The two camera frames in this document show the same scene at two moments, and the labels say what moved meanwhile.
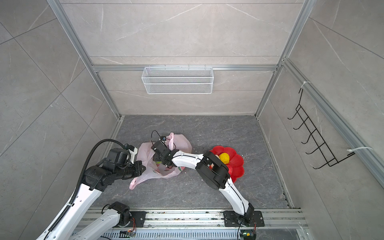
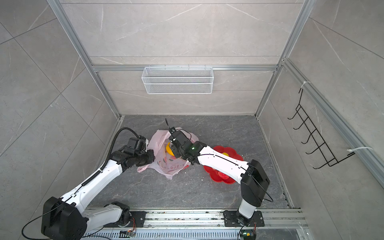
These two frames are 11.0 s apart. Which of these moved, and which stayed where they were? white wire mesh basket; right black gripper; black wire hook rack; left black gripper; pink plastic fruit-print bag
Moved: pink plastic fruit-print bag; left black gripper; right black gripper
Stayed: white wire mesh basket; black wire hook rack
